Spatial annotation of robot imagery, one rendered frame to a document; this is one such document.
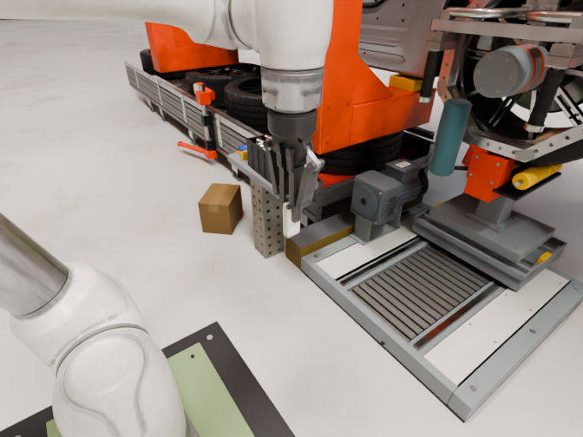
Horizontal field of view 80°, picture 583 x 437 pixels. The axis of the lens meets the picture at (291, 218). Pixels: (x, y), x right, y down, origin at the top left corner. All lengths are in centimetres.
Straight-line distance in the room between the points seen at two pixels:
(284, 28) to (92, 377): 51
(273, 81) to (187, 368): 63
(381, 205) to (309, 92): 98
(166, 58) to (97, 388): 270
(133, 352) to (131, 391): 5
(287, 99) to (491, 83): 83
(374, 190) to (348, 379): 70
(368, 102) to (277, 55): 101
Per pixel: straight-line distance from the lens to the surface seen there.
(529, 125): 110
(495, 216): 166
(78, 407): 57
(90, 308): 68
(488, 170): 143
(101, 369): 57
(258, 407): 86
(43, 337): 69
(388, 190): 141
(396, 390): 126
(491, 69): 123
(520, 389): 142
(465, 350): 133
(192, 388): 84
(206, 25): 58
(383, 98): 155
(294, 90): 50
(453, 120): 132
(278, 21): 48
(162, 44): 303
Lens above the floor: 105
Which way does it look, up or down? 33 degrees down
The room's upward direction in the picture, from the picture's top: straight up
